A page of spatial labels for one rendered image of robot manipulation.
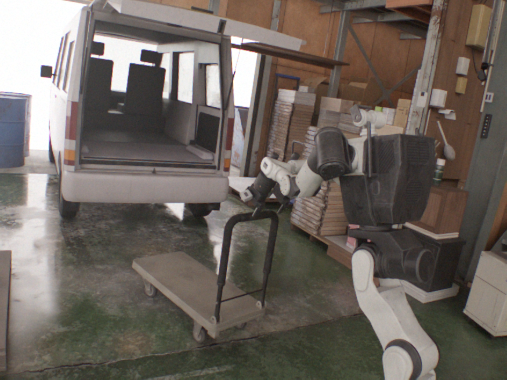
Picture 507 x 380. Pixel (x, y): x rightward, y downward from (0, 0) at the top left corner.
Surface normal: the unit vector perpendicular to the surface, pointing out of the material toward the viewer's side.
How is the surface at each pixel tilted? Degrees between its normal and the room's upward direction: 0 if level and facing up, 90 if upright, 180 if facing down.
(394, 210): 89
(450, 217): 90
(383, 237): 90
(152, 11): 106
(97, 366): 0
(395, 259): 90
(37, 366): 0
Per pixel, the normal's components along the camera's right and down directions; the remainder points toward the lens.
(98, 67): 0.49, 0.30
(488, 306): -0.96, -0.09
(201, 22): 0.44, 0.51
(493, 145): -0.86, -0.03
